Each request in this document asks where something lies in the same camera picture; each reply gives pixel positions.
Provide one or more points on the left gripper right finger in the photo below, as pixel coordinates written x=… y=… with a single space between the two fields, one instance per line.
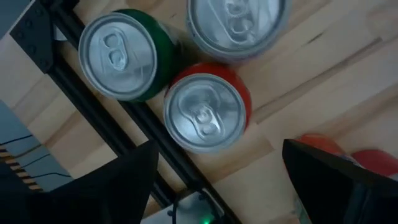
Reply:
x=335 y=193

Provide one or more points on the red Fanta strawberry can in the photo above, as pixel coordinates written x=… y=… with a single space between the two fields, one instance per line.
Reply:
x=205 y=115

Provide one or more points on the grey arm base box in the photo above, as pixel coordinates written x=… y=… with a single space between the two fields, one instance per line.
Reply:
x=192 y=208

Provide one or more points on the green Sprite can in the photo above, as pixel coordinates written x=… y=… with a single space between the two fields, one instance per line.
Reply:
x=118 y=56

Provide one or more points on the orange black striped tape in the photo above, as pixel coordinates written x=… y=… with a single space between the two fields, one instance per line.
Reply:
x=23 y=172

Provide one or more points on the red white Spindrift can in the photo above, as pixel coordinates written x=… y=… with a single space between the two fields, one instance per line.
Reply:
x=376 y=161

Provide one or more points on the black frame corner bracket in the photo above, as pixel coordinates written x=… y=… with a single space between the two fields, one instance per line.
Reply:
x=34 y=37

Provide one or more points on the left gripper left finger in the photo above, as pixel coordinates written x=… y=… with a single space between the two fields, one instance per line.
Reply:
x=77 y=202

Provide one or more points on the silver grey soda can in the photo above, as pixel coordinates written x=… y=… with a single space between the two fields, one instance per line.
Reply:
x=236 y=25

